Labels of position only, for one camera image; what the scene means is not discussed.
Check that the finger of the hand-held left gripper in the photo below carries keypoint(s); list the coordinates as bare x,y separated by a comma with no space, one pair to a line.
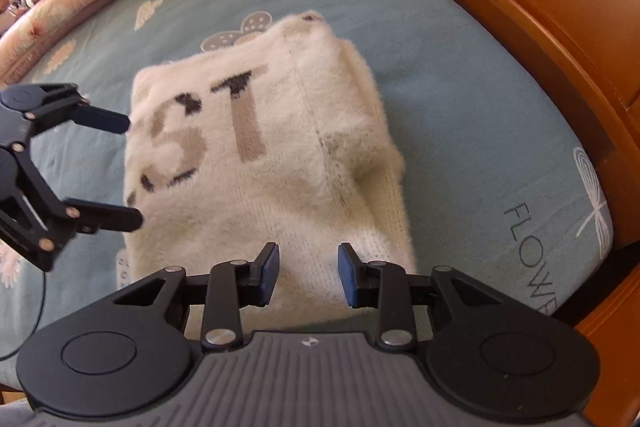
105,119
110,219

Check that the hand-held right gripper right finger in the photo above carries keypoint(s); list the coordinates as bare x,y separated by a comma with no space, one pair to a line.
347,277

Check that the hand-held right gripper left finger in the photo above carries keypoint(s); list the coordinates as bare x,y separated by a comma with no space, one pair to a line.
270,272

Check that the cream fuzzy sweater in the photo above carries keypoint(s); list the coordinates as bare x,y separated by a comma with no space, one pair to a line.
250,187

